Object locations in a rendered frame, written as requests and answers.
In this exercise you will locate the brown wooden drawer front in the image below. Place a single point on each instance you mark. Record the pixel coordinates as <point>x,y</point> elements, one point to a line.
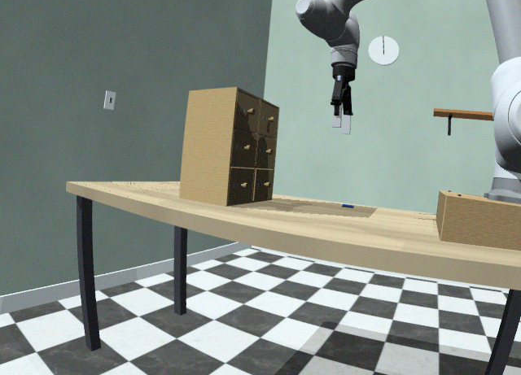
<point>268,119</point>
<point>265,151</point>
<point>242,154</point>
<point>263,184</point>
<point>241,183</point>
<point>242,117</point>

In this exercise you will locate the small wooden chest of drawers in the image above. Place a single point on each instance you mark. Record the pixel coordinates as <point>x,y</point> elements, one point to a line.
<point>207,145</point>

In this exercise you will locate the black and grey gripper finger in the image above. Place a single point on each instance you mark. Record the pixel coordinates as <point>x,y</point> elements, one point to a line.
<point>337,102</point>
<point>347,107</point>

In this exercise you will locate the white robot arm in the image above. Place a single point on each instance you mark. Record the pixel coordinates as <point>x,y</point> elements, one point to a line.
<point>326,19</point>

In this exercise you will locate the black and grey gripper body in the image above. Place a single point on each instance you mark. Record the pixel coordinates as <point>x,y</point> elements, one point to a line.
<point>346,71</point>

